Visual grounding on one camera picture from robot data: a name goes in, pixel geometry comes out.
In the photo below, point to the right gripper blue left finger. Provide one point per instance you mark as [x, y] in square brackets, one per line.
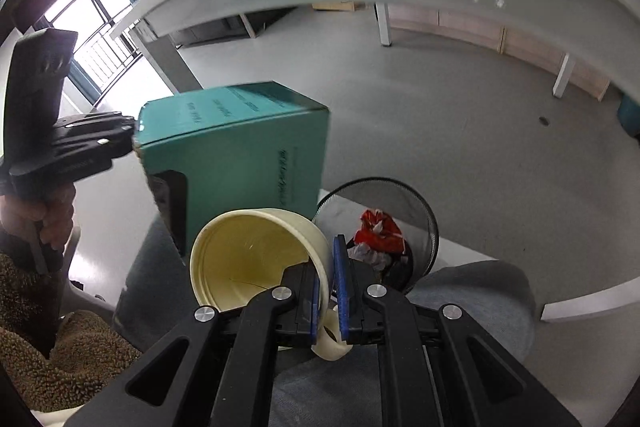
[308, 296]

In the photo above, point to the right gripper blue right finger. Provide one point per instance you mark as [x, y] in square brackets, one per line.
[348, 284]

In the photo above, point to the cream yellow mug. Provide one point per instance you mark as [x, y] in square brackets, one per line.
[241, 253]

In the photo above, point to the teal cardboard box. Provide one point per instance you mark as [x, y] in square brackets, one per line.
[254, 145]

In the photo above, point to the black mesh trash bin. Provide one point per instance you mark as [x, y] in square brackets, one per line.
[339, 212]

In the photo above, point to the person's left hand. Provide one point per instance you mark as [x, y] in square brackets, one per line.
[55, 215]

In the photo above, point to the red crumpled wrapper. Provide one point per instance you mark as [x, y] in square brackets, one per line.
[379, 232]

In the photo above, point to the window with railing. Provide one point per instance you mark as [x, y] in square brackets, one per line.
[107, 73]

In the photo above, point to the brown fleece sleeve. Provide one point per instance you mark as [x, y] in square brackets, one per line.
[55, 362]

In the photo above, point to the black camera box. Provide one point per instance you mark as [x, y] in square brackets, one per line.
[39, 64]

